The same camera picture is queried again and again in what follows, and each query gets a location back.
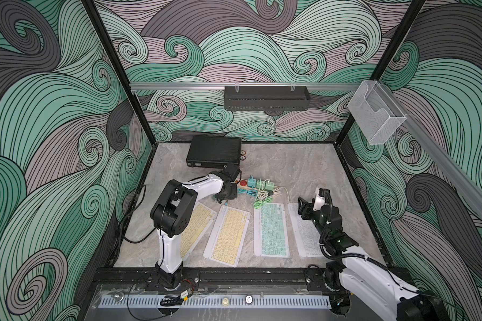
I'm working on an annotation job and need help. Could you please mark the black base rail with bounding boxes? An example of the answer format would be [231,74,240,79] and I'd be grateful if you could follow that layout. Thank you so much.
[92,266,342,292]

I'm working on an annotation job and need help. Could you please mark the white slotted cable duct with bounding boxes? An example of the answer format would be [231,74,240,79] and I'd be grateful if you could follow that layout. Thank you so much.
[98,294,332,309]

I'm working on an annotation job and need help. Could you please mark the green wireless keyboard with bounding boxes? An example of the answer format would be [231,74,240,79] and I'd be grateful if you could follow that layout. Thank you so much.
[254,203,290,258]

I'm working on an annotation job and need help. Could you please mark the white wireless keyboard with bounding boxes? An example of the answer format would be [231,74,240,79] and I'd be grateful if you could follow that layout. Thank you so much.
[287,203,323,258]

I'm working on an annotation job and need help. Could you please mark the aluminium wall rail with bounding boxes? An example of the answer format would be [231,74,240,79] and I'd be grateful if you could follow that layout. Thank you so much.
[130,82,361,91]

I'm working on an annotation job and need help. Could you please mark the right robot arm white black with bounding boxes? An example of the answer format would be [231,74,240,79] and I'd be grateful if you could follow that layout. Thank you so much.
[297,189,449,320]

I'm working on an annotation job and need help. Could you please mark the black computer box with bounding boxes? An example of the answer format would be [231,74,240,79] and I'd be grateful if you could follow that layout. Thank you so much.
[186,136,242,169]

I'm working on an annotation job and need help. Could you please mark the yellow wireless keyboard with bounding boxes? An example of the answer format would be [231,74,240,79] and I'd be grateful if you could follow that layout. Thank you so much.
[204,205,251,268]
[181,203,218,261]

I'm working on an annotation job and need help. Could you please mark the black wall shelf tray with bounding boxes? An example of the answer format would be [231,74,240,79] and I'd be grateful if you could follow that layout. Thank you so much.
[224,85,311,112]

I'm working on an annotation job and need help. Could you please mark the black power cable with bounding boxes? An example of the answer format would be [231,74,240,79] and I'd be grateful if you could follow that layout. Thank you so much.
[118,184,157,245]

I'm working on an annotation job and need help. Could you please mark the clear acrylic wall holder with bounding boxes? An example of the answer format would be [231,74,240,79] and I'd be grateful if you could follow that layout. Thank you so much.
[348,80,406,145]

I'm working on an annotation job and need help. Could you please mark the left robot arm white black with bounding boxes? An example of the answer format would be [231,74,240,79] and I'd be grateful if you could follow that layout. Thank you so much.
[150,164,241,288]

